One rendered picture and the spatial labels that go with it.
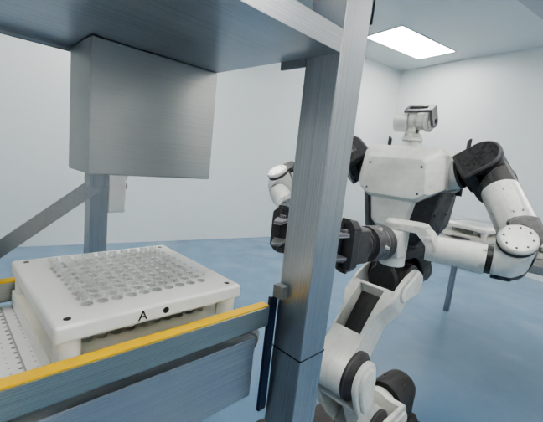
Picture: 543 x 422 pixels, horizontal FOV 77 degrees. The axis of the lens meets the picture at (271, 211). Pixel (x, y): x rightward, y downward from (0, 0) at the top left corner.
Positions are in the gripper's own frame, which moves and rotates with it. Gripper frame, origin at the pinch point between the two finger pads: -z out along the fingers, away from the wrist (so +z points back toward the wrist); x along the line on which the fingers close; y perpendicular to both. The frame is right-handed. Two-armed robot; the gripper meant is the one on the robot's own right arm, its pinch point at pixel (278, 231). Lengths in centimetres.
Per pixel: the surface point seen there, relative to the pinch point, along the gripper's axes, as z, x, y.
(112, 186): 22, -2, 66
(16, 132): 186, -15, 303
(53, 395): -59, 7, 9
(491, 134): 464, -83, -192
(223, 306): -38.1, 4.2, -0.5
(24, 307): -48, 6, 25
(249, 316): -37.5, 5.3, -4.4
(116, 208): 23, 6, 65
